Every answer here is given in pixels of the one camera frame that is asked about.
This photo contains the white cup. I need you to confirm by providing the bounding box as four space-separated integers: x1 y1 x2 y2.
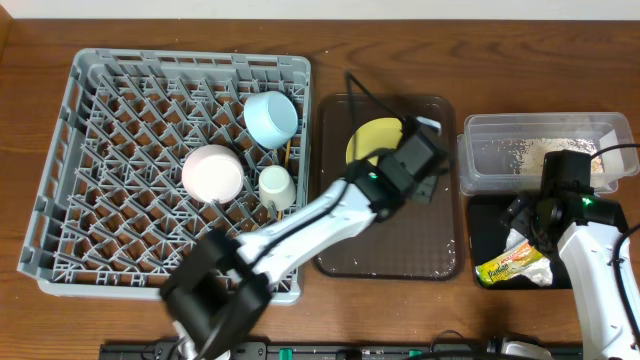
258 165 296 211

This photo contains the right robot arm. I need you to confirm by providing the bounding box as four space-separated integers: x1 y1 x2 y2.
502 193 639 359

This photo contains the rice food waste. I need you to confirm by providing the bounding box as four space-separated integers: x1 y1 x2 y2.
479 137 605 176

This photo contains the white napkin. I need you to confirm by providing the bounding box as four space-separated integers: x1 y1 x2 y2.
504 228 553 287

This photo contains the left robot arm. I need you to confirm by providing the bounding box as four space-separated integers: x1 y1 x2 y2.
160 161 442 359

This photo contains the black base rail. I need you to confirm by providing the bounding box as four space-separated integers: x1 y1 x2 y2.
98 340 584 360

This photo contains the black waste tray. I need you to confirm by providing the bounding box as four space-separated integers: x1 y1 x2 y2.
466 193 571 290

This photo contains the light blue bowl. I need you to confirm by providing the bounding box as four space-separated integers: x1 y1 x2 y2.
243 91 298 149

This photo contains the green yellow snack wrapper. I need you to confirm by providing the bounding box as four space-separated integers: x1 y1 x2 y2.
475 240 543 285

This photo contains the yellow plate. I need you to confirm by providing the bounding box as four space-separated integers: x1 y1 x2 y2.
346 117 402 164

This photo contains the pink small bowl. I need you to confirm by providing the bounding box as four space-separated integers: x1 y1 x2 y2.
182 145 244 204

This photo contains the dark brown serving tray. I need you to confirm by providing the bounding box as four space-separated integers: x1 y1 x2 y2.
313 94 463 281

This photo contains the grey dishwasher rack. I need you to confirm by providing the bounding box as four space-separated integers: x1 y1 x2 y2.
17 48 312 300

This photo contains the clear plastic waste bin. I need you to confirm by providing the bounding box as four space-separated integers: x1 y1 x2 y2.
457 112 636 196

